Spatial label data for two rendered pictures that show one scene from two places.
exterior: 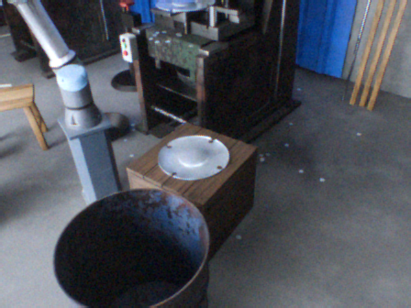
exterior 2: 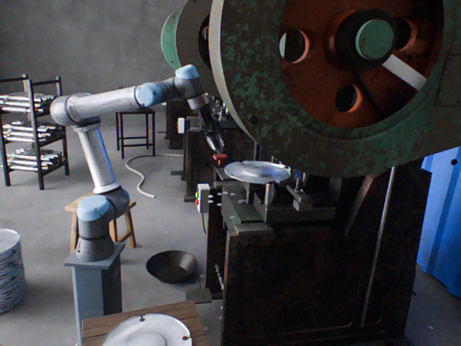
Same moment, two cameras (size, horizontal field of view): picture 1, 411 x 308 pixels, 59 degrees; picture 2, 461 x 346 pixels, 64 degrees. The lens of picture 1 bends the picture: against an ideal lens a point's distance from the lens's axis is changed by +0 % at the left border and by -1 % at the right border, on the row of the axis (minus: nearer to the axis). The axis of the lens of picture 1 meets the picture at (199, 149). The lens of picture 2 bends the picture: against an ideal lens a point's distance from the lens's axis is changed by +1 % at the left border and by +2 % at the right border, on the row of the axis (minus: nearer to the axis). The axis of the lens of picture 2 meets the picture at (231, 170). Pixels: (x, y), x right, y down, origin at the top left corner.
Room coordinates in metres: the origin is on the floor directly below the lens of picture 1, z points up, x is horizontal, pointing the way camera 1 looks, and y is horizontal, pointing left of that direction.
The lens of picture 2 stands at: (0.51, -0.69, 1.29)
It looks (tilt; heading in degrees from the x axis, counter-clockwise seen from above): 18 degrees down; 33
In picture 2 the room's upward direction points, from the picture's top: 3 degrees clockwise
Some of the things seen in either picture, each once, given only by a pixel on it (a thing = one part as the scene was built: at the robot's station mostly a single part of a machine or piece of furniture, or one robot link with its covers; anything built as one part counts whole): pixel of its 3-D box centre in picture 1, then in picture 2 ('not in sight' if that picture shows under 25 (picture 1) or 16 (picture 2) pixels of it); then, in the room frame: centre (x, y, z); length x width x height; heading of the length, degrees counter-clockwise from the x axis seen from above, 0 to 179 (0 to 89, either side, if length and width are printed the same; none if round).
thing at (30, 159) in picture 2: not in sight; (32, 130); (2.25, 2.58, 0.47); 0.46 x 0.43 x 0.95; 116
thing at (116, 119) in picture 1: (105, 129); (171, 269); (1.90, 0.58, 0.04); 0.30 x 0.30 x 0.07
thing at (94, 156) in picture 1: (94, 161); (99, 297); (1.34, 0.49, 0.23); 0.19 x 0.19 x 0.45; 30
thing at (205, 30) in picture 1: (203, 18); (282, 193); (1.94, -0.05, 0.68); 0.45 x 0.30 x 0.06; 46
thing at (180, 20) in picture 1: (179, 18); (245, 185); (1.82, 0.07, 0.72); 0.25 x 0.14 x 0.14; 136
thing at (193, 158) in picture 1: (193, 156); (146, 345); (1.18, 0.03, 0.35); 0.29 x 0.29 x 0.01
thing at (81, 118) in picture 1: (81, 110); (95, 241); (1.34, 0.49, 0.50); 0.15 x 0.15 x 0.10
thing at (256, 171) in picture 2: (185, 2); (257, 171); (1.85, 0.04, 0.78); 0.29 x 0.29 x 0.01
